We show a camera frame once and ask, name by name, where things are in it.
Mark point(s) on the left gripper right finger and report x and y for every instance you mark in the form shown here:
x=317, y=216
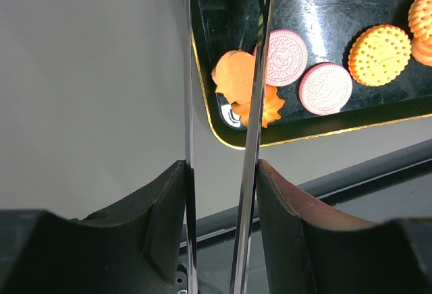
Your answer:
x=312, y=247

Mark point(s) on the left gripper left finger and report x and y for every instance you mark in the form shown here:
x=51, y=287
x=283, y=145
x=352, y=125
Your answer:
x=131, y=246

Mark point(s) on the metal serving tongs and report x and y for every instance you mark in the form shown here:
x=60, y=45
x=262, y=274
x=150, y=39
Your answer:
x=239, y=273

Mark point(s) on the orange round biscuit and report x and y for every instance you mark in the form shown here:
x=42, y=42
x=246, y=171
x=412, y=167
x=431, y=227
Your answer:
x=379, y=55

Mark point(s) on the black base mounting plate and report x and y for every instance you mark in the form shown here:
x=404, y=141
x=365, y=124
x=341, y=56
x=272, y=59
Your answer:
x=395, y=185

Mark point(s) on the orange swirl cookie left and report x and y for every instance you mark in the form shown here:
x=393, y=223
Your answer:
x=271, y=106

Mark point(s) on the orange swirl cookie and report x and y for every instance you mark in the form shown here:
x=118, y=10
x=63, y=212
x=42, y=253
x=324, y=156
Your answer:
x=421, y=52
x=271, y=106

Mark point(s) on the pink sandwich cookie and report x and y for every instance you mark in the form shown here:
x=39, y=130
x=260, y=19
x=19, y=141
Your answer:
x=287, y=58
x=325, y=89

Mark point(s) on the orange biscuit left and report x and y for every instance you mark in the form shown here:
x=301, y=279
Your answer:
x=233, y=76

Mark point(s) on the orange swirl cookie centre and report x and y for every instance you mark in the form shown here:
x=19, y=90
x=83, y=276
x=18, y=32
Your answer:
x=421, y=52

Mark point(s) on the black gold-rimmed tray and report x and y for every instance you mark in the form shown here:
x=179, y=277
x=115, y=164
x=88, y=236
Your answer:
x=329, y=28

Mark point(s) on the orange biscuit centre stack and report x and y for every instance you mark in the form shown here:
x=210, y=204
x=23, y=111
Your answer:
x=419, y=20

